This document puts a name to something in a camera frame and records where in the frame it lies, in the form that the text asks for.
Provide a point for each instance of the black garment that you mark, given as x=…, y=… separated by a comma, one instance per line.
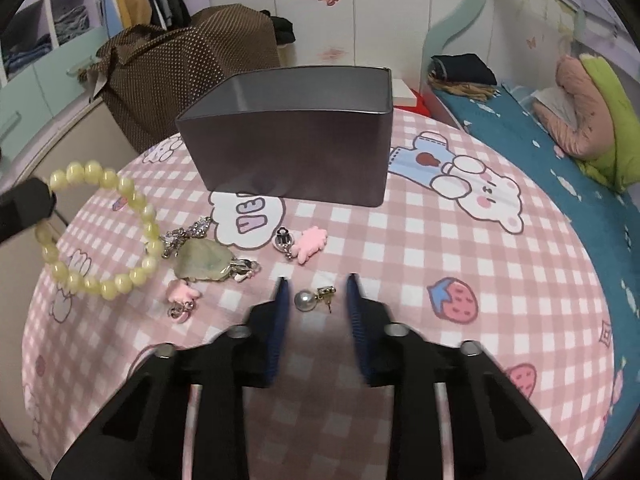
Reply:
x=282, y=30

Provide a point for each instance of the folded tan clothes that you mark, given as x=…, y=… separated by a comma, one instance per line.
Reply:
x=470, y=91

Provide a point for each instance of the white wardrobe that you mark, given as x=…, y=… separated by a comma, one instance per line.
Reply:
x=390, y=15

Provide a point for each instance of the green jade pendant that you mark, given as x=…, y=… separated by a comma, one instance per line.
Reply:
x=202, y=259

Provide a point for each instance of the blue printed bed sheet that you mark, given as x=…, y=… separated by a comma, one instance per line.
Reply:
x=505, y=130

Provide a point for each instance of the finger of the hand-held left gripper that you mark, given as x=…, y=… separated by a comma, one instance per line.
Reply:
x=25, y=207

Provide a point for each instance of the brown polka dot bag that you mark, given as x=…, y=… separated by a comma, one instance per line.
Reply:
x=165, y=75

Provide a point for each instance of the grey tin box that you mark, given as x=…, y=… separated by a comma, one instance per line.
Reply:
x=280, y=160

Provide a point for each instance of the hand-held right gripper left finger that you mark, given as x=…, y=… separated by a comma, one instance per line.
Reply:
x=280, y=330

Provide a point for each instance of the small butterfly sticker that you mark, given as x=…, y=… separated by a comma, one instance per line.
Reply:
x=531, y=42

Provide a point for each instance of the white board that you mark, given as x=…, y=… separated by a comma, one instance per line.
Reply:
x=402, y=94

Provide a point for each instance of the small silver pink earring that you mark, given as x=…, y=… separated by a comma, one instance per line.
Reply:
x=245, y=267

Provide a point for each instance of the pearl stud earring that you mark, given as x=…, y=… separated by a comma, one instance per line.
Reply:
x=304, y=301

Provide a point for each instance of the pink and green quilt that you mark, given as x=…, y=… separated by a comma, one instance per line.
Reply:
x=600, y=110

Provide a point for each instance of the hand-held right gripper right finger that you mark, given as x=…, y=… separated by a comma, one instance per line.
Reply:
x=357, y=330

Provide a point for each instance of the teal drawer cabinet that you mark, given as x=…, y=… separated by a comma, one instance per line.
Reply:
x=55, y=75

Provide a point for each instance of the folded blue jeans pile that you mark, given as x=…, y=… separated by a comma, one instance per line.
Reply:
x=25, y=52

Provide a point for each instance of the teal bunk bed frame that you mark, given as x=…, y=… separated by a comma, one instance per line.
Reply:
x=465, y=5

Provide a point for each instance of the white pillow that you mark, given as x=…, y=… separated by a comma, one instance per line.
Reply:
x=557, y=102

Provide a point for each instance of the folded dark clothes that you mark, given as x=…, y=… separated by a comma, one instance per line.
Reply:
x=465, y=67

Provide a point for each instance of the folded grey clothes pile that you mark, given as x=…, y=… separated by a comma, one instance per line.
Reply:
x=72, y=20

